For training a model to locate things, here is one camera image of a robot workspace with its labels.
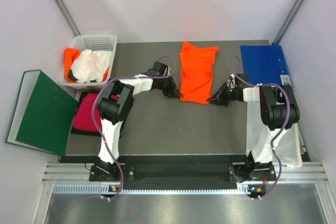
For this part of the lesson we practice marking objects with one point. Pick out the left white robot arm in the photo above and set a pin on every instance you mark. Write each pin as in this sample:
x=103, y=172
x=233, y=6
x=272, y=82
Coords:
x=111, y=109

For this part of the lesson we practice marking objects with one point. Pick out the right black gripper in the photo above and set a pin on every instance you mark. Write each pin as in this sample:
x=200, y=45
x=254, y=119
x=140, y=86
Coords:
x=219, y=97

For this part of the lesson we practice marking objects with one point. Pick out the blue folder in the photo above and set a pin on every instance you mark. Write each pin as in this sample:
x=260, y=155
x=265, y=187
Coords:
x=265, y=64

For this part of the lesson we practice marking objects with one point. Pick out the white t shirt in basket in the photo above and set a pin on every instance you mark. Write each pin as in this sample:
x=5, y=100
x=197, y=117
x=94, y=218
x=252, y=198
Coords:
x=91, y=66

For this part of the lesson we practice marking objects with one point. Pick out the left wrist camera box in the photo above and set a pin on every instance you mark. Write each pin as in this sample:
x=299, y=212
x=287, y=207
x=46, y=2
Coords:
x=159, y=69

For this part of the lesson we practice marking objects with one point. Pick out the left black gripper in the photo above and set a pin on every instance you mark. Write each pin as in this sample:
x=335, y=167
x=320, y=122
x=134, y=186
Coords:
x=172, y=91

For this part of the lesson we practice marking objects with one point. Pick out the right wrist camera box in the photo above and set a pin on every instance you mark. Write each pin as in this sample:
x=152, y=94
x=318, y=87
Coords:
x=242, y=81

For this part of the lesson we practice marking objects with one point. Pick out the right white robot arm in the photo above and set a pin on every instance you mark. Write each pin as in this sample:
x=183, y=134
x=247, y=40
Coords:
x=278, y=112

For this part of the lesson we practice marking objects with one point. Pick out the black folded t shirt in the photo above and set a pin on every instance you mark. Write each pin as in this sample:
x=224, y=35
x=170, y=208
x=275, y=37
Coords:
x=78, y=132

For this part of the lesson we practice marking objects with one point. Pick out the green ring binder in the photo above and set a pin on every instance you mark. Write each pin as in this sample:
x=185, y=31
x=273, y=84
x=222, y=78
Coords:
x=43, y=114

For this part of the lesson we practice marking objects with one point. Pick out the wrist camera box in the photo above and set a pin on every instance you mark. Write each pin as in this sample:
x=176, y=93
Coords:
x=159, y=69
x=242, y=81

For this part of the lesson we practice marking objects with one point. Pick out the magenta folded t shirt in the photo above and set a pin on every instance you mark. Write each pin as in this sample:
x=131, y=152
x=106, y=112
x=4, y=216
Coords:
x=85, y=113

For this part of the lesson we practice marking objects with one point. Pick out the slotted grey cable duct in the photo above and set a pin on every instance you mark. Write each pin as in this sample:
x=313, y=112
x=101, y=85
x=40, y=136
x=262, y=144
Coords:
x=105, y=189

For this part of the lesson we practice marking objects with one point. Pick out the aluminium frame rail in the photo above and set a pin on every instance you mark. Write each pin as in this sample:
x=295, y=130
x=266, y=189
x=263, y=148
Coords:
x=308, y=173

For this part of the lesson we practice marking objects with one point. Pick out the orange t shirt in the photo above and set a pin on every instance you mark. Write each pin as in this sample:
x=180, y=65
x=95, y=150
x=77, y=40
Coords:
x=197, y=73
x=70, y=55

